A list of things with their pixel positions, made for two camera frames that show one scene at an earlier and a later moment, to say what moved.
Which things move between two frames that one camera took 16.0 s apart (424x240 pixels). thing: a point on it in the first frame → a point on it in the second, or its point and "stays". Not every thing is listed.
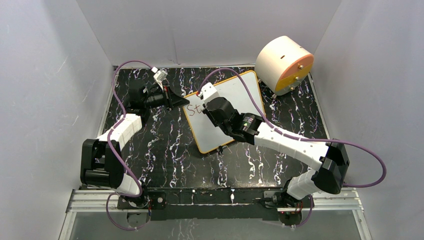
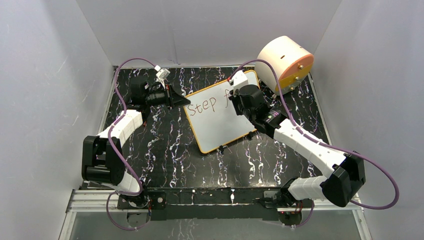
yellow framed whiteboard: (207, 135) stays
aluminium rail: (331, 201) stays
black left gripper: (174, 100) stays
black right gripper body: (226, 128) → (236, 100)
